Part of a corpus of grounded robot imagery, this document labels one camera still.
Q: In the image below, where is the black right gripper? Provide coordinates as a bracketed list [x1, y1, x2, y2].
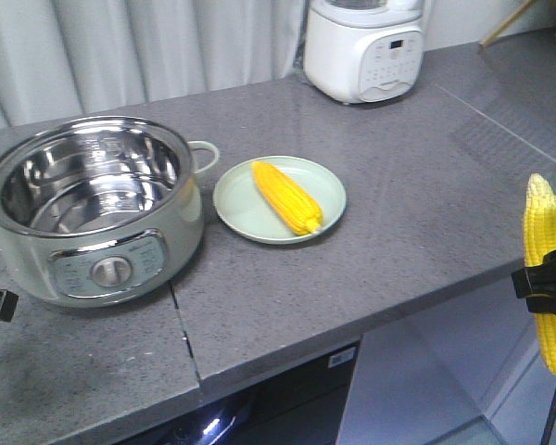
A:
[511, 250, 556, 316]

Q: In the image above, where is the white rice cooker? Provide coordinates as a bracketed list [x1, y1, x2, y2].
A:
[302, 1, 424, 104]

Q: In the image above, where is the grey pleated curtain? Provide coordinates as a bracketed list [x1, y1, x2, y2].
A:
[0, 1, 307, 129]

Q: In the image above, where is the pale green electric cooking pot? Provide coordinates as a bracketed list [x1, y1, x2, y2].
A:
[0, 116, 220, 308]

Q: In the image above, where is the mint green plate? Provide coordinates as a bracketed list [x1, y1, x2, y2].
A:
[213, 156, 347, 245]

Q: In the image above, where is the bright yellow corn cob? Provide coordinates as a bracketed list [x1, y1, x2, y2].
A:
[523, 173, 556, 375]
[251, 160, 323, 235]

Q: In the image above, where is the black two-drawer sterilizer cabinet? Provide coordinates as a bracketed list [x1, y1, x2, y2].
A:
[125, 342, 360, 444]

